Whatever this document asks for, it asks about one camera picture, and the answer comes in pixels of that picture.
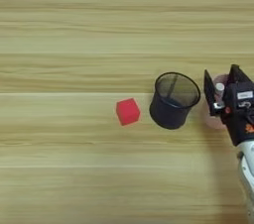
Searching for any red foam cube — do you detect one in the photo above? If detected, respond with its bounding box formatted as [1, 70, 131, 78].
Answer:
[115, 97, 142, 127]

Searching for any black box with white label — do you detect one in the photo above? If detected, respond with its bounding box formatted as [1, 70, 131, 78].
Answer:
[231, 81, 254, 112]

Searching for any black mesh pen cup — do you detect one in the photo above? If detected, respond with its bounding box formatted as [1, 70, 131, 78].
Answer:
[148, 71, 201, 131]

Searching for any black marker pen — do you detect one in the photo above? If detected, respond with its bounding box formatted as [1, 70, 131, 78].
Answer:
[227, 63, 240, 87]

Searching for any white tube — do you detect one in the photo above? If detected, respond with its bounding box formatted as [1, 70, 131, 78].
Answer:
[214, 82, 226, 101]

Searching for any pink plastic cup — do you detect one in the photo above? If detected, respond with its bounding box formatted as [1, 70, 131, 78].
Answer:
[201, 73, 234, 131]

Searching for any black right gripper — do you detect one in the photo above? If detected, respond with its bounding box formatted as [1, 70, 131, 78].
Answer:
[202, 67, 254, 147]

